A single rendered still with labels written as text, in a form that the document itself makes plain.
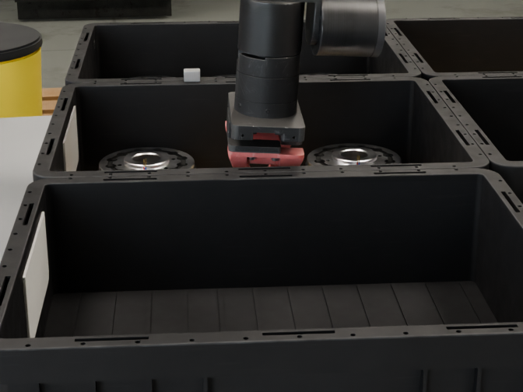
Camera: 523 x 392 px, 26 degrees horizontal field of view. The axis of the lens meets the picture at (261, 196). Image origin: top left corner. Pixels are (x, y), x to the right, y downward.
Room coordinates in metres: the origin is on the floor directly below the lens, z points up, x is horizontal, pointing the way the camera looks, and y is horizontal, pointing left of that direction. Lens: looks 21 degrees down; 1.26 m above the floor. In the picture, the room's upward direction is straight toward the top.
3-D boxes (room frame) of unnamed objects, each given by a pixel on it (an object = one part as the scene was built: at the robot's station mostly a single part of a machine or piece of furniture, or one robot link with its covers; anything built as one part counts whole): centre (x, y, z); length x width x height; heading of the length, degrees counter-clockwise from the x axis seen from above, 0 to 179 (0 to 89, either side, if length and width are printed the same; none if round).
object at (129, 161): (1.13, 0.12, 0.86); 0.05 x 0.05 x 0.01
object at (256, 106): (0.99, 0.00, 0.98); 0.10 x 0.07 x 0.07; 3
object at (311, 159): (1.14, -0.10, 0.86); 0.10 x 0.10 x 0.01
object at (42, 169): (1.06, 0.01, 0.92); 0.40 x 0.30 x 0.02; 94
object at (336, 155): (1.14, -0.10, 0.86); 0.05 x 0.05 x 0.01
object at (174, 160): (1.13, 0.12, 0.86); 0.10 x 0.10 x 0.01
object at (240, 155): (0.98, 0.00, 0.91); 0.07 x 0.07 x 0.09; 3
